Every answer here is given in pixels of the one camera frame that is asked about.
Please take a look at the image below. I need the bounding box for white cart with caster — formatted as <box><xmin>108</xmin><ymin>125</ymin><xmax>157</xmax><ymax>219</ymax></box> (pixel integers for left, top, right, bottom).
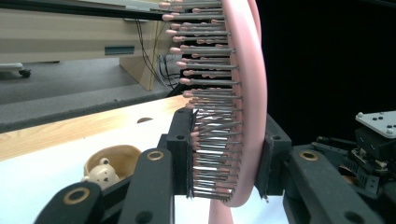
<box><xmin>0</xmin><ymin>62</ymin><xmax>33</xmax><ymax>79</ymax></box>

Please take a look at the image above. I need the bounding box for light wooden desk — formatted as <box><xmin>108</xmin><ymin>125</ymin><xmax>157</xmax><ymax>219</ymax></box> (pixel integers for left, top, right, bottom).
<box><xmin>0</xmin><ymin>7</ymin><xmax>188</xmax><ymax>91</ymax></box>

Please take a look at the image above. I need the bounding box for black horizontal frame bar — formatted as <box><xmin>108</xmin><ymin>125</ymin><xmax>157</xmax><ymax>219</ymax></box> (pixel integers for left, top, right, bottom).
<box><xmin>0</xmin><ymin>0</ymin><xmax>164</xmax><ymax>21</ymax></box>

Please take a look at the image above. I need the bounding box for white board cover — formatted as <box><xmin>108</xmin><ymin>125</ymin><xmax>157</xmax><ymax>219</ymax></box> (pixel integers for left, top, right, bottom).
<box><xmin>0</xmin><ymin>115</ymin><xmax>286</xmax><ymax>224</ymax></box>

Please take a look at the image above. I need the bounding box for wooden table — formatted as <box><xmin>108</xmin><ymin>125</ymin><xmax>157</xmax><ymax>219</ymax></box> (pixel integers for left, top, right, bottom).
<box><xmin>0</xmin><ymin>94</ymin><xmax>191</xmax><ymax>161</ymax></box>

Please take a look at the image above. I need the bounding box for pink hairbrush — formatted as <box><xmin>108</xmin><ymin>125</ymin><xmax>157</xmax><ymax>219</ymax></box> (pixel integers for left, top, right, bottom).
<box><xmin>158</xmin><ymin>0</ymin><xmax>269</xmax><ymax>224</ymax></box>

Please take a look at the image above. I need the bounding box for black curtain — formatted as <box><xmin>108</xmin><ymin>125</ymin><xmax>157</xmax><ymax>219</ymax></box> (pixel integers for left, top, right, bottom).
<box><xmin>254</xmin><ymin>0</ymin><xmax>396</xmax><ymax>147</ymax></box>

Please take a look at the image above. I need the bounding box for brown cup with bear figure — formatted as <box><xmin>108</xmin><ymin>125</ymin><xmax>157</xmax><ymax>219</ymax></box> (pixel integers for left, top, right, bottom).
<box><xmin>81</xmin><ymin>144</ymin><xmax>143</xmax><ymax>191</ymax></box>

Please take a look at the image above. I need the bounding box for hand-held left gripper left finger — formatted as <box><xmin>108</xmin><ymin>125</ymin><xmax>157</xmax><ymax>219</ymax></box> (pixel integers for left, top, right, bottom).
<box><xmin>165</xmin><ymin>106</ymin><xmax>196</xmax><ymax>198</ymax></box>

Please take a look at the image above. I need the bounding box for bundle of hanging cables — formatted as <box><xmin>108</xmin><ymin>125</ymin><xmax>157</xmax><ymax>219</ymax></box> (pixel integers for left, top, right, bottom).
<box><xmin>134</xmin><ymin>18</ymin><xmax>185</xmax><ymax>91</ymax></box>

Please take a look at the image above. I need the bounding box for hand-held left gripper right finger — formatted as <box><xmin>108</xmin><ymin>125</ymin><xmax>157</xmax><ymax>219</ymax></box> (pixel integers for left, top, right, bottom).
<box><xmin>254</xmin><ymin>113</ymin><xmax>293</xmax><ymax>201</ymax></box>

